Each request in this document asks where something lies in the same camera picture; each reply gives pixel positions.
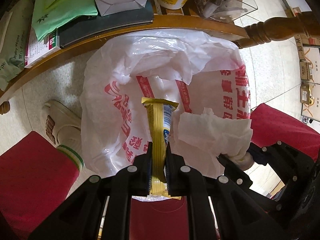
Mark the person's red trouser leg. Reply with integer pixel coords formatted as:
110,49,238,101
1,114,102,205
251,103,319,161
1,131,84,239

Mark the white red plastic bag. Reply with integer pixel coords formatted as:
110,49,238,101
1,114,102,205
80,29,250,177

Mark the baby wipes pack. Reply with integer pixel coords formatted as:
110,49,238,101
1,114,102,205
0,0,34,91

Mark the red plastic stool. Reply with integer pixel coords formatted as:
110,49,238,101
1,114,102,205
129,197,189,240

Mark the dark book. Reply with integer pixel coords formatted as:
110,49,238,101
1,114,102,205
57,0,154,48

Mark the wooden table lower shelf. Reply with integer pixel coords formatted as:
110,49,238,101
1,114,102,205
0,0,320,106

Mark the person's right red trouser leg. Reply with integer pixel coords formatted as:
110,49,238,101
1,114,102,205
251,103,319,161

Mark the red white medicine box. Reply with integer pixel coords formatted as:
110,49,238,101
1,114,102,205
24,28,60,68

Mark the yellow snack wrapper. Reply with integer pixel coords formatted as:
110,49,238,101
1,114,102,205
142,97,178,197

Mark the white tissue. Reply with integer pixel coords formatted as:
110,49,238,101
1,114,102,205
177,108,254,178

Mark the person's left red trouser leg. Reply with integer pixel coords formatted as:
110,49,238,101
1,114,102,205
1,131,84,239

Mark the beige slipper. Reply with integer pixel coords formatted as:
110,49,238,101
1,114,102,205
41,100,81,152

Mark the green wipes pack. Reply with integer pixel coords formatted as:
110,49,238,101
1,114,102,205
31,0,98,41

